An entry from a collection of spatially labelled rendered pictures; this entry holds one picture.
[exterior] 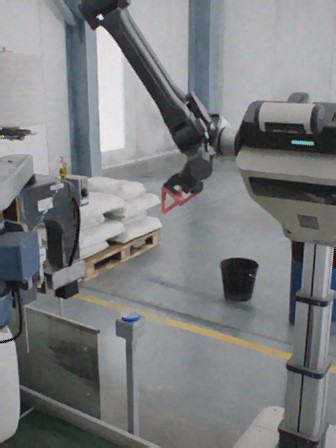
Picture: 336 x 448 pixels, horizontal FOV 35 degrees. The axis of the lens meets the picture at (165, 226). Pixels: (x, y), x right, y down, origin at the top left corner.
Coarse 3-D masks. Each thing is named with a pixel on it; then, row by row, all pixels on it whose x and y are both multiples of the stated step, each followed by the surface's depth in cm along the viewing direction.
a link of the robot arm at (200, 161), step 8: (200, 120) 134; (200, 128) 134; (208, 136) 136; (176, 144) 136; (192, 144) 136; (200, 144) 132; (184, 152) 135; (192, 152) 131; (200, 152) 131; (208, 152) 134; (192, 160) 130; (200, 160) 129; (208, 160) 130; (192, 168) 131; (200, 168) 130; (208, 168) 130; (192, 176) 131; (200, 176) 131; (208, 176) 131
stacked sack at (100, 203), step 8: (96, 192) 471; (96, 200) 443; (104, 200) 442; (112, 200) 448; (120, 200) 456; (80, 208) 418; (88, 208) 423; (96, 208) 429; (104, 208) 437; (112, 208) 447; (88, 216) 423
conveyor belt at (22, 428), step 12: (24, 408) 206; (24, 420) 199; (36, 420) 199; (48, 420) 199; (60, 420) 199; (24, 432) 192; (36, 432) 192; (48, 432) 192; (60, 432) 192; (72, 432) 192; (84, 432) 192; (0, 444) 186; (12, 444) 186; (24, 444) 186; (36, 444) 186; (48, 444) 186; (60, 444) 186; (72, 444) 186; (84, 444) 186; (96, 444) 186; (108, 444) 186
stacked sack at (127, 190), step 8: (96, 184) 500; (104, 184) 499; (112, 184) 496; (120, 184) 495; (128, 184) 498; (136, 184) 501; (104, 192) 487; (112, 192) 483; (120, 192) 480; (128, 192) 486; (136, 192) 495; (144, 192) 508
